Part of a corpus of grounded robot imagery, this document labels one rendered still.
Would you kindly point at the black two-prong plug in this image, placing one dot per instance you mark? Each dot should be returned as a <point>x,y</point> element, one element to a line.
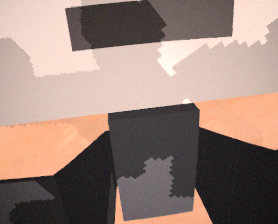
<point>155,154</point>

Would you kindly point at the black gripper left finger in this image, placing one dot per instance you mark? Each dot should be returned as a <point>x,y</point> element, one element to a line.
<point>83,192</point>

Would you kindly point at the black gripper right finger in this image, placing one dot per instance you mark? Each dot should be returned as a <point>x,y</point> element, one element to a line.
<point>236,181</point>

